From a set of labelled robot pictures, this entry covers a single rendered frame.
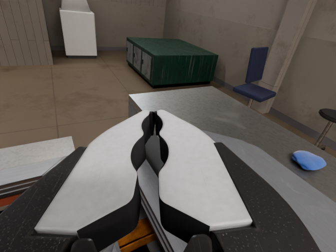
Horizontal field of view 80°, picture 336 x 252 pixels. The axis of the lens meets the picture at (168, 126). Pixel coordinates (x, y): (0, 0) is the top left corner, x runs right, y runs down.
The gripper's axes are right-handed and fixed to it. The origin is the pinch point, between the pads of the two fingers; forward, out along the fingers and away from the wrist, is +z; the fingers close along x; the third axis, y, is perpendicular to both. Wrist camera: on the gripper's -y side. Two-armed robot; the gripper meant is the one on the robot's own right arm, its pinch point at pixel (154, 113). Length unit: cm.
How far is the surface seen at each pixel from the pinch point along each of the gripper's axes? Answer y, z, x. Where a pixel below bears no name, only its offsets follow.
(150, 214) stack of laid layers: 61, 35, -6
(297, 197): 44, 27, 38
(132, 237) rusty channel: 76, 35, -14
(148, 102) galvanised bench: 40, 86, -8
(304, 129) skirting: 170, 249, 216
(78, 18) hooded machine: 26, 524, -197
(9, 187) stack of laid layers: 53, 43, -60
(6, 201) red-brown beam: 60, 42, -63
